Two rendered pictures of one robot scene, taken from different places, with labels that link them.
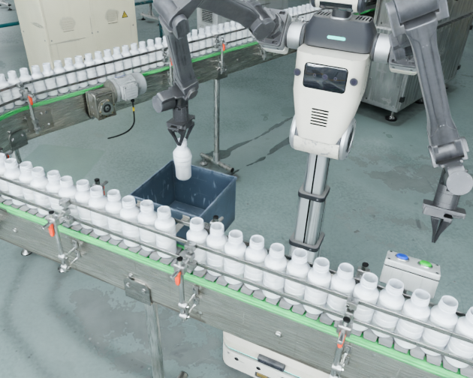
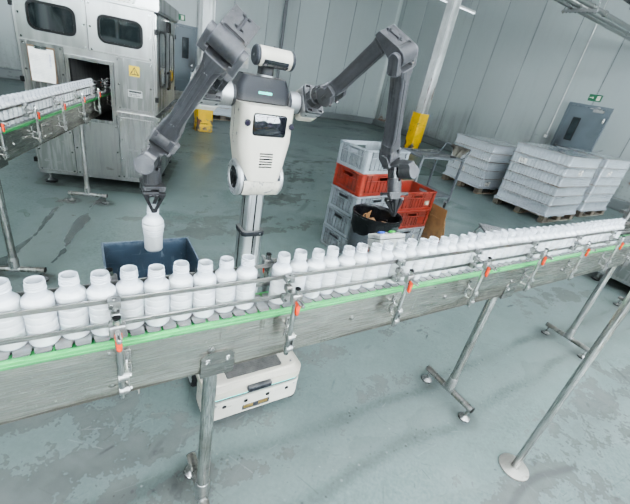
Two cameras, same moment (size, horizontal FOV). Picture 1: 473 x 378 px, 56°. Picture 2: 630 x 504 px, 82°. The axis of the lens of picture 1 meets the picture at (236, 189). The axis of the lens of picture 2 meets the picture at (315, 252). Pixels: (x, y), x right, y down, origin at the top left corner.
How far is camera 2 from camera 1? 101 cm
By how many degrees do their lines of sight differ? 51
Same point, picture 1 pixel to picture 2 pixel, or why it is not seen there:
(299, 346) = (364, 317)
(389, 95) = not seen: hidden behind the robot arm
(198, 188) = (141, 265)
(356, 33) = (280, 89)
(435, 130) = (394, 142)
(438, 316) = (432, 248)
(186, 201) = not seen: hidden behind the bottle
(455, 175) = (412, 167)
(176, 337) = (139, 440)
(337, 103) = (279, 146)
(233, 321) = (317, 330)
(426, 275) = (400, 236)
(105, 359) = not seen: outside the picture
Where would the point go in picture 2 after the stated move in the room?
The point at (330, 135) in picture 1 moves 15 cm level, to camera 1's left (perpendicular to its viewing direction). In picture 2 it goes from (274, 174) to (249, 178)
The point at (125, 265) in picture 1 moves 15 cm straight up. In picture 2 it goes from (205, 341) to (208, 297)
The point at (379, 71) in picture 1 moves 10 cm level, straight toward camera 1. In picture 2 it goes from (130, 151) to (133, 153)
